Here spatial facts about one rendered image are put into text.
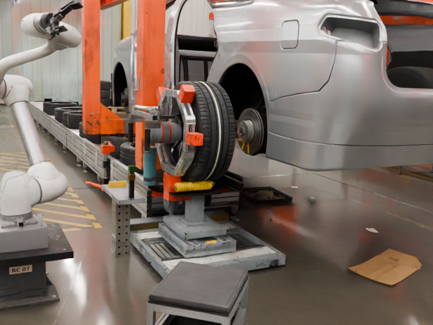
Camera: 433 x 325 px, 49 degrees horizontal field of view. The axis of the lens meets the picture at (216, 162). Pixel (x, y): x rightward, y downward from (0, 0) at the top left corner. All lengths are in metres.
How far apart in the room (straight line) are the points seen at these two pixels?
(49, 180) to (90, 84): 2.65
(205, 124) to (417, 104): 1.17
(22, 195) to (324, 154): 1.59
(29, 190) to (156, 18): 1.51
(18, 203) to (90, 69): 2.85
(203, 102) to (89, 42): 2.62
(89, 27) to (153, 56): 1.95
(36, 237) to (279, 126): 1.47
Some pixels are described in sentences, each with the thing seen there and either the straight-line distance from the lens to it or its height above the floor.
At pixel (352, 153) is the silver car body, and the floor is 0.86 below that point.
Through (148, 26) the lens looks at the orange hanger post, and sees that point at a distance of 3.48.
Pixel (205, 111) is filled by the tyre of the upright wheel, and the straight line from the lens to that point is 2.90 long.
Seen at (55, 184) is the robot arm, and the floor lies 0.59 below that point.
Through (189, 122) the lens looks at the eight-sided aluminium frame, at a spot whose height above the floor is 0.95.
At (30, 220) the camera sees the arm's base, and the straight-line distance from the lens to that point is 2.74.
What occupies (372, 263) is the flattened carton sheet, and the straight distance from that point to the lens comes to 3.52.
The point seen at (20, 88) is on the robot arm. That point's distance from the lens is 2.97.
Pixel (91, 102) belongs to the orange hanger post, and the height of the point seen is 0.87.
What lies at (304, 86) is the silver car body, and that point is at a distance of 2.65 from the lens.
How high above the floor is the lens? 1.25
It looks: 11 degrees down
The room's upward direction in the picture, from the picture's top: 3 degrees clockwise
